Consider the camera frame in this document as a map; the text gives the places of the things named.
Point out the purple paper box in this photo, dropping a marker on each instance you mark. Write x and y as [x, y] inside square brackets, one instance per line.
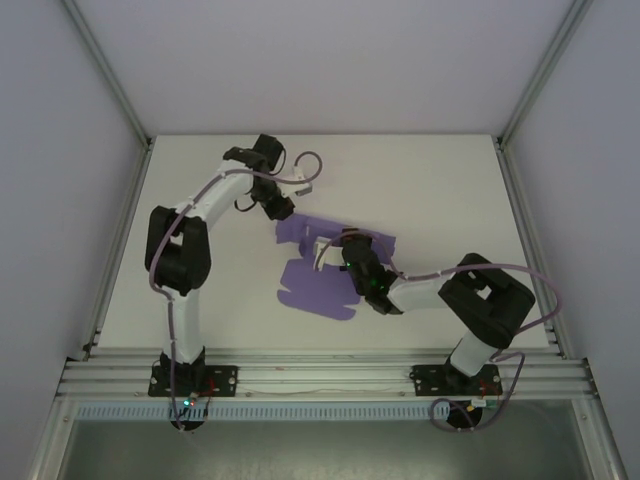
[320, 295]

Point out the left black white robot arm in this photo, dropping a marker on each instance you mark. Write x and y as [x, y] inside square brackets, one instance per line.
[185, 325]

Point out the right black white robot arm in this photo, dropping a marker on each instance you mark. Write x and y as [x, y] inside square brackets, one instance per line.
[480, 305]

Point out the grey metal sheet panel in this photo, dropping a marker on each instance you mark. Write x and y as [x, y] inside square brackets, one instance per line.
[320, 455]

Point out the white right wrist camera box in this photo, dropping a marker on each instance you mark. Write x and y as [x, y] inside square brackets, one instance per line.
[325, 257]

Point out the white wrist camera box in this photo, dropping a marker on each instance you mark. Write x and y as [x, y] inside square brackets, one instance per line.
[325, 257]
[300, 187]

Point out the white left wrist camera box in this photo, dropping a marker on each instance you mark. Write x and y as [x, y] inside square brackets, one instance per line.
[300, 187]

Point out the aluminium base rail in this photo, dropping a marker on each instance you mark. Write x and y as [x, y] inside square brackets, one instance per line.
[320, 375]

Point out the aluminium table side rail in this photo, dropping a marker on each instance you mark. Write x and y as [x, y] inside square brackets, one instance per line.
[125, 225]
[515, 200]

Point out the aluminium frame post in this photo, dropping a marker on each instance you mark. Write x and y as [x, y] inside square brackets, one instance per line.
[107, 70]
[545, 70]

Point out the aluminium lower frame leg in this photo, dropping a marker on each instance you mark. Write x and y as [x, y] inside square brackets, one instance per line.
[600, 445]
[47, 445]

